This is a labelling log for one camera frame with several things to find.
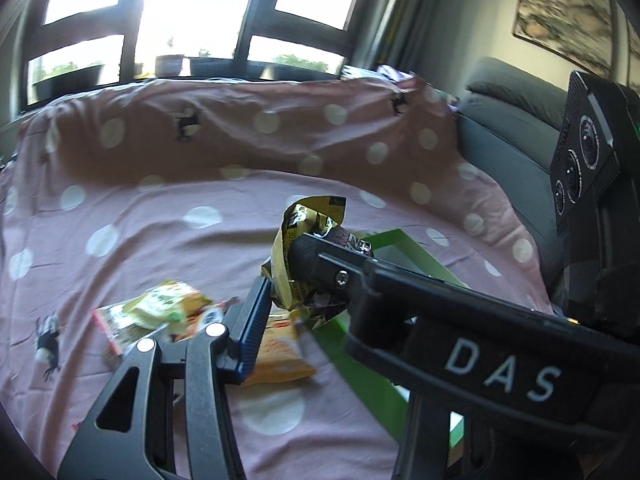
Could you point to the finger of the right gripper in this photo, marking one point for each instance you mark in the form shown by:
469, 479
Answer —
331, 269

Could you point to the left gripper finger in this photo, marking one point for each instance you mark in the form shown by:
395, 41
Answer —
129, 431

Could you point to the orange yellow chips packet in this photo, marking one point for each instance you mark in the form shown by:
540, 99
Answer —
280, 358

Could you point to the yellow black snack packet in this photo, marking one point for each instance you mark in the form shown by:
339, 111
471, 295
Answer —
308, 226

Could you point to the light green rice cracker packet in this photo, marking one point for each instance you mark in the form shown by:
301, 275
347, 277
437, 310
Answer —
172, 302

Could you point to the red edged white snack packet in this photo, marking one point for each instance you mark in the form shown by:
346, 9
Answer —
122, 333

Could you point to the green cardboard box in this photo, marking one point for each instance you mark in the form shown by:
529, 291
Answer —
387, 403

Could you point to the grey sofa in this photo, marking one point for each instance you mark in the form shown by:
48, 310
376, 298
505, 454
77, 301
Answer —
509, 122

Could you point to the grey curtain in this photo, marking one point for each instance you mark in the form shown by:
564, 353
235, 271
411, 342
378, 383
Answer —
389, 32

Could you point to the dark framed window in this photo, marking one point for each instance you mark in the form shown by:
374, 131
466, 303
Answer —
70, 46

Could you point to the framed landscape painting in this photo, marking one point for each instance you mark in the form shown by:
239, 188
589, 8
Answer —
580, 31

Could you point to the black stereo camera box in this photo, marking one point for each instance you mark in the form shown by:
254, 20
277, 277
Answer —
598, 142

